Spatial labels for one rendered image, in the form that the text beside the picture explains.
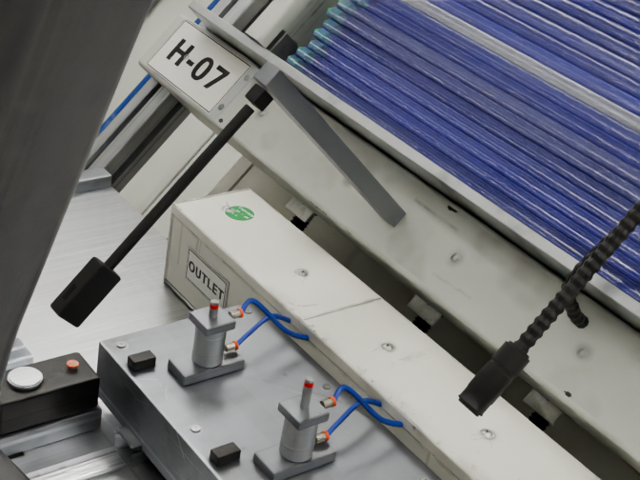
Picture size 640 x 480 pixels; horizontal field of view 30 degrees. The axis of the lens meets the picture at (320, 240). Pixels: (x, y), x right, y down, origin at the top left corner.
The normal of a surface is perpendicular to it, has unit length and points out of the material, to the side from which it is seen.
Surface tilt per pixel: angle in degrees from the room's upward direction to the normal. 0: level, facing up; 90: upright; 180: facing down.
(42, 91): 91
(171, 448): 133
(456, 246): 90
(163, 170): 90
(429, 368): 43
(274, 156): 90
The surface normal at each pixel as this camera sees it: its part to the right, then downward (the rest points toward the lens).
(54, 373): 0.16, -0.86
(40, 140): 0.70, 0.62
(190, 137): -0.47, -0.45
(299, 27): 0.59, 0.48
